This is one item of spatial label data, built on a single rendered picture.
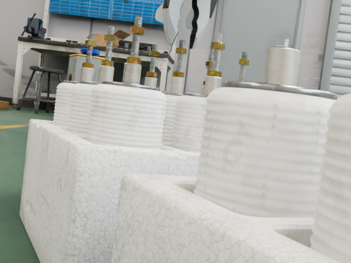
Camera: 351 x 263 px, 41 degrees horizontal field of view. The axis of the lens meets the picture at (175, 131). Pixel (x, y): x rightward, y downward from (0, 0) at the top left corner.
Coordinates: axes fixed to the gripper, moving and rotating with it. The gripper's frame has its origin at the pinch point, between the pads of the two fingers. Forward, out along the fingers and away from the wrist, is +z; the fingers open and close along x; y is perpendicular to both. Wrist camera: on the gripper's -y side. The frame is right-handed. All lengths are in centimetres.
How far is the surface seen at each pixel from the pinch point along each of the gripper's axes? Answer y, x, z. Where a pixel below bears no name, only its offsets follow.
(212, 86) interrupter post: -12.1, 1.7, 7.6
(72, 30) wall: 502, -133, -64
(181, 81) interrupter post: -0.6, -0.1, 6.8
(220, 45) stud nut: -12.1, 1.3, 2.0
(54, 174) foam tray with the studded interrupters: -6.1, 20.2, 21.5
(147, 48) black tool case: 396, -184, -46
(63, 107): 11.0, 14.7, 13.4
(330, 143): -51, 21, 12
